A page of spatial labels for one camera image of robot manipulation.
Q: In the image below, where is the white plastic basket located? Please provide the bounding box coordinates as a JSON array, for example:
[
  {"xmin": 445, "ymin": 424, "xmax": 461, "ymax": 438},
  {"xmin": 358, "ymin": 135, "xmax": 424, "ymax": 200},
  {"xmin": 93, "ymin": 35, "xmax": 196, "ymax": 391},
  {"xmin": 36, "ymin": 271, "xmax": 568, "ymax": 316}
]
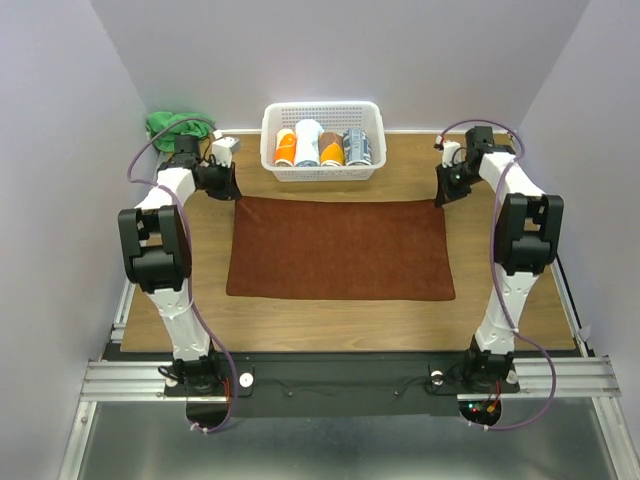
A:
[{"xmin": 260, "ymin": 101, "xmax": 387, "ymax": 182}]

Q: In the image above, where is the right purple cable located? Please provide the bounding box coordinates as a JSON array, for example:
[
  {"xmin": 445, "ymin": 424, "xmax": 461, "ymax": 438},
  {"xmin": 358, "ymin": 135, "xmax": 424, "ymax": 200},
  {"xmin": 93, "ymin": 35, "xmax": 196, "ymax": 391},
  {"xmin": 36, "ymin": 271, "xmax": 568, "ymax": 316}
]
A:
[{"xmin": 434, "ymin": 118, "xmax": 557, "ymax": 432}]

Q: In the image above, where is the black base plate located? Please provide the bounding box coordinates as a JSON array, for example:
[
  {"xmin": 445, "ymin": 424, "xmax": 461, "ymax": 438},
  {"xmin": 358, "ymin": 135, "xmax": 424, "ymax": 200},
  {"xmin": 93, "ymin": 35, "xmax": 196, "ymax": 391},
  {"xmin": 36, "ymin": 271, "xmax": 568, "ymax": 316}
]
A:
[{"xmin": 102, "ymin": 350, "xmax": 521, "ymax": 420}]

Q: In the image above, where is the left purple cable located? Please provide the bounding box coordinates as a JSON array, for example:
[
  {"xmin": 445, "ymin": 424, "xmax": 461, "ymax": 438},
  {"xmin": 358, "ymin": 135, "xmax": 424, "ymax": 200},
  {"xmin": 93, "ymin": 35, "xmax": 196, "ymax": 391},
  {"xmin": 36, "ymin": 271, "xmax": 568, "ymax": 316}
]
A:
[{"xmin": 127, "ymin": 117, "xmax": 238, "ymax": 435}]

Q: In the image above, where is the grey patterned rolled towel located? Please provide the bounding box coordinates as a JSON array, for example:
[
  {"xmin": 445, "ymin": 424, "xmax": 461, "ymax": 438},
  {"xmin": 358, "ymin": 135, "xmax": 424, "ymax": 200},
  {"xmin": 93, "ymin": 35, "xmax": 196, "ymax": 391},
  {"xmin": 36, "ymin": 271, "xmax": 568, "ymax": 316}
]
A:
[{"xmin": 343, "ymin": 128, "xmax": 372, "ymax": 166}]

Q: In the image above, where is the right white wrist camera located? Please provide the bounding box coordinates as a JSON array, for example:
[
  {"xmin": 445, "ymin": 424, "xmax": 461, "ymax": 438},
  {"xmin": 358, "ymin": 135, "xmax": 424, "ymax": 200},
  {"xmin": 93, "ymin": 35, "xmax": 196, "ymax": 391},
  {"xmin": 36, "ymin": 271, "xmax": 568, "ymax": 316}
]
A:
[{"xmin": 434, "ymin": 135, "xmax": 466, "ymax": 168}]

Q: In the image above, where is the purple cable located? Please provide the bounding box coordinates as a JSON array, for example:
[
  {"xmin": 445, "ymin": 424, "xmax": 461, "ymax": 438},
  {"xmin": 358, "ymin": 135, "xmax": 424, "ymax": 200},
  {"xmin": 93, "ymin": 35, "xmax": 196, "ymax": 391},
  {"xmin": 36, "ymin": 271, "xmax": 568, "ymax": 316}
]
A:
[
  {"xmin": 127, "ymin": 117, "xmax": 238, "ymax": 435},
  {"xmin": 434, "ymin": 118, "xmax": 557, "ymax": 432}
]

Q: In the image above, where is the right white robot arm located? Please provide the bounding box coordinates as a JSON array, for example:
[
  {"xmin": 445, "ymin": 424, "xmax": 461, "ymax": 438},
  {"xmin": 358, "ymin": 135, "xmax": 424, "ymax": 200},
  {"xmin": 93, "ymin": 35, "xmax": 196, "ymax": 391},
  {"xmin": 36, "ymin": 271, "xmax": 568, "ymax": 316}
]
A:
[{"xmin": 434, "ymin": 123, "xmax": 564, "ymax": 390}]

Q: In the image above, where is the orange white rolled towel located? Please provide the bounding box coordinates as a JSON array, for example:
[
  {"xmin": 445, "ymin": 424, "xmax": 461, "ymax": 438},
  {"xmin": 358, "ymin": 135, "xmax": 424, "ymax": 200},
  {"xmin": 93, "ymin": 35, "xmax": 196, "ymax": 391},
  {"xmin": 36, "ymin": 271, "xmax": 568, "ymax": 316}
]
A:
[{"xmin": 274, "ymin": 128, "xmax": 297, "ymax": 167}]

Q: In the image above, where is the white blue rolled towel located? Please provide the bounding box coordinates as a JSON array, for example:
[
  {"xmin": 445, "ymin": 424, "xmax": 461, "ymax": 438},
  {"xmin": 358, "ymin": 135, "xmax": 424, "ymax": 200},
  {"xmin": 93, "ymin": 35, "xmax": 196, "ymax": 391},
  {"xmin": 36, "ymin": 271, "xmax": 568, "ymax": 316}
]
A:
[{"xmin": 294, "ymin": 119, "xmax": 324, "ymax": 167}]

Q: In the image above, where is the green towel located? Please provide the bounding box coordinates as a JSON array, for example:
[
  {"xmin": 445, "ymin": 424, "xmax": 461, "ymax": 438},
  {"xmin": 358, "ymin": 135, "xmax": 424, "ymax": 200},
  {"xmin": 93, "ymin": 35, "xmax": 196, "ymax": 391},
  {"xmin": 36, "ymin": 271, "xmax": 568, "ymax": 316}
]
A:
[{"xmin": 146, "ymin": 111, "xmax": 215, "ymax": 153}]

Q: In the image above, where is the brown orange rolled towel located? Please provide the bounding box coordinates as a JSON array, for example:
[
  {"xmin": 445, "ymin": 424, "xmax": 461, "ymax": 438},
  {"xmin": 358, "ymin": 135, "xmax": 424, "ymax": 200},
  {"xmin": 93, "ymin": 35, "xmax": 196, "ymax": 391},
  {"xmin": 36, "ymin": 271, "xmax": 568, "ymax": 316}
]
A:
[{"xmin": 318, "ymin": 132, "xmax": 345, "ymax": 167}]

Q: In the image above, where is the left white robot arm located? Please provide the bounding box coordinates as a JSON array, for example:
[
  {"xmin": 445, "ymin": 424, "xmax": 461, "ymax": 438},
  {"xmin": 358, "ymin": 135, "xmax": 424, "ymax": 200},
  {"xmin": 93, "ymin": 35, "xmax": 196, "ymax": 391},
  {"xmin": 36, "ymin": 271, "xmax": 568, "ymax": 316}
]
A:
[{"xmin": 118, "ymin": 134, "xmax": 241, "ymax": 395}]

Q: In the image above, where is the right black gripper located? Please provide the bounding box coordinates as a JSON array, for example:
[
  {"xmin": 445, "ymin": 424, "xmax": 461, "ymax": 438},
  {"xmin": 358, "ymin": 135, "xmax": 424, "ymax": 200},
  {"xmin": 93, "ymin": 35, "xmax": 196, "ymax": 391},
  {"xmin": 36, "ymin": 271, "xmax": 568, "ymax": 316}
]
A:
[{"xmin": 435, "ymin": 160, "xmax": 483, "ymax": 206}]

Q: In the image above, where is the aluminium frame rail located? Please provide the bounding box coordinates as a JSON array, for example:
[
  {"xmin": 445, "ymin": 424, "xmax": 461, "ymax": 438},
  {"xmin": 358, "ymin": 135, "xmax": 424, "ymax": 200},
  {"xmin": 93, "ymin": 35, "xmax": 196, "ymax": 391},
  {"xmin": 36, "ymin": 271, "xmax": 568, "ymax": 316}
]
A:
[{"xmin": 58, "ymin": 280, "xmax": 169, "ymax": 479}]

